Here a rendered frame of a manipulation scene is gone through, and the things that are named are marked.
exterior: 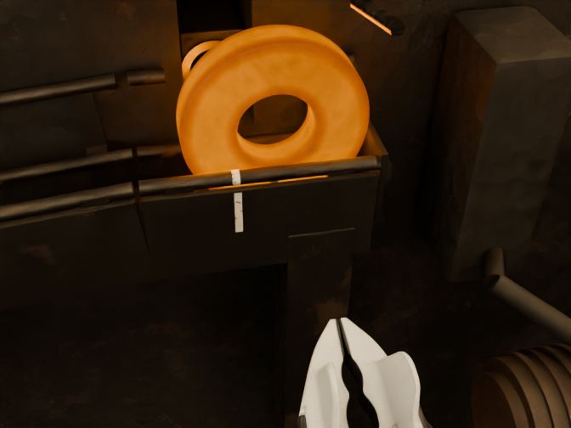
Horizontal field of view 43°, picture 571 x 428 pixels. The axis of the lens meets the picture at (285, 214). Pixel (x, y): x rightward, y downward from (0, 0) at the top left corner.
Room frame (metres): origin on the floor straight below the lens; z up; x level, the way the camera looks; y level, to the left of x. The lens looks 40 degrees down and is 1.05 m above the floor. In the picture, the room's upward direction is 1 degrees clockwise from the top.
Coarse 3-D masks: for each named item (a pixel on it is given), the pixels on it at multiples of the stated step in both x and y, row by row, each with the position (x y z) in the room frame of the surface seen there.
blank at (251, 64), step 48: (240, 48) 0.48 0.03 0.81; (288, 48) 0.49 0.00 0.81; (336, 48) 0.51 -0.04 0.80; (192, 96) 0.47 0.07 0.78; (240, 96) 0.48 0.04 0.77; (336, 96) 0.50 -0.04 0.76; (192, 144) 0.47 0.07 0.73; (240, 144) 0.49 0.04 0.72; (288, 144) 0.51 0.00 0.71; (336, 144) 0.50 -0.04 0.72
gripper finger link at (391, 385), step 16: (352, 336) 0.26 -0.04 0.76; (368, 336) 0.26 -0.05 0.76; (352, 352) 0.25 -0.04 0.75; (368, 352) 0.25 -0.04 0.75; (384, 352) 0.25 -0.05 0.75; (400, 352) 0.22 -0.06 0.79; (352, 368) 0.25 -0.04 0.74; (368, 368) 0.24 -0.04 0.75; (384, 368) 0.23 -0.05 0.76; (400, 368) 0.22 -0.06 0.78; (368, 384) 0.23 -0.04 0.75; (384, 384) 0.23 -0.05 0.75; (400, 384) 0.22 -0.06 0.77; (416, 384) 0.21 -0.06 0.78; (368, 400) 0.22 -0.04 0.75; (384, 400) 0.22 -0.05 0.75; (400, 400) 0.21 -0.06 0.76; (416, 400) 0.20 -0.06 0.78; (384, 416) 0.22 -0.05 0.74; (400, 416) 0.21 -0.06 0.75; (416, 416) 0.20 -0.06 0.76
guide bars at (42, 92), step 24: (144, 72) 0.53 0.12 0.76; (0, 96) 0.50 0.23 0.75; (24, 96) 0.51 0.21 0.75; (48, 96) 0.51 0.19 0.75; (72, 96) 0.52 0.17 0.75; (96, 120) 0.52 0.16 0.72; (96, 144) 0.52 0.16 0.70; (168, 144) 0.51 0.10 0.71; (24, 168) 0.49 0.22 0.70; (48, 168) 0.49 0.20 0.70; (72, 168) 0.49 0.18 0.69; (96, 168) 0.50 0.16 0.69; (168, 168) 0.51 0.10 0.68
